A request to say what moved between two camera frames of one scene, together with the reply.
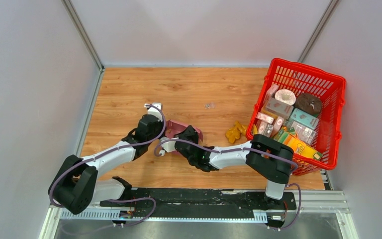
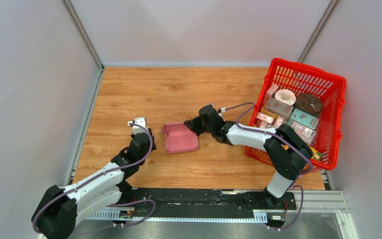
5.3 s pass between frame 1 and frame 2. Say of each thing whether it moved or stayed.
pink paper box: moved
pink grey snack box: stayed
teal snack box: stayed
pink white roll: stayed
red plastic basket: stayed
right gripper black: moved
